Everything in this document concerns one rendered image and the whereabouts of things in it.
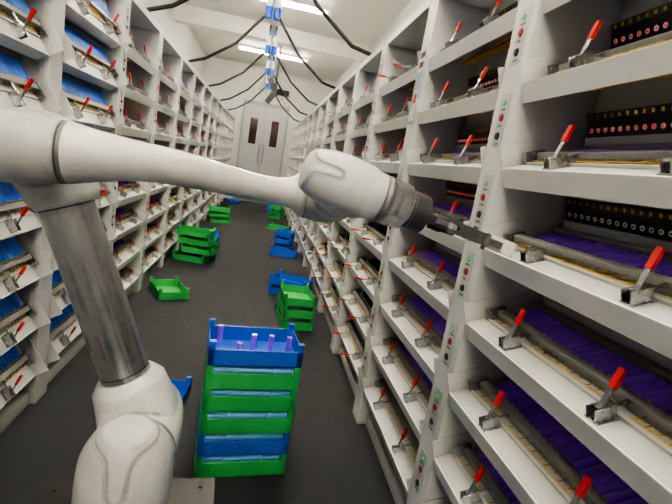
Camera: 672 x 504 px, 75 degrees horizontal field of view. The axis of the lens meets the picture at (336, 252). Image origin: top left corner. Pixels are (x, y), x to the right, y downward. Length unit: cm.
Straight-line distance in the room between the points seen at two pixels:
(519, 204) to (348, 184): 51
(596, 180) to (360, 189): 39
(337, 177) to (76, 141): 41
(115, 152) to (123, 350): 43
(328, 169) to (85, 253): 50
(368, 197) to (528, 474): 60
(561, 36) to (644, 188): 52
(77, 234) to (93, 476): 43
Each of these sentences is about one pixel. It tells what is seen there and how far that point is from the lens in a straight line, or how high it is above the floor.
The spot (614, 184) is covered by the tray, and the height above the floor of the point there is 111.
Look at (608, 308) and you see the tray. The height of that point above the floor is 92.
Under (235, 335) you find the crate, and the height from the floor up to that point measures 42.
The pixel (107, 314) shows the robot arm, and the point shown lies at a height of 70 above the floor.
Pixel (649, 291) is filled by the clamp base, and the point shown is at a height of 96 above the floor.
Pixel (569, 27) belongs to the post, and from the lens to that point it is 122.
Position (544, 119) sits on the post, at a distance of 116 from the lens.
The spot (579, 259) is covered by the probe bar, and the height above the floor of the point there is 97.
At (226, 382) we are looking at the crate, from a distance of 149.
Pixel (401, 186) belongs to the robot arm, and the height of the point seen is 105.
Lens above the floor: 106
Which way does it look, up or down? 11 degrees down
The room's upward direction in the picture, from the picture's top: 10 degrees clockwise
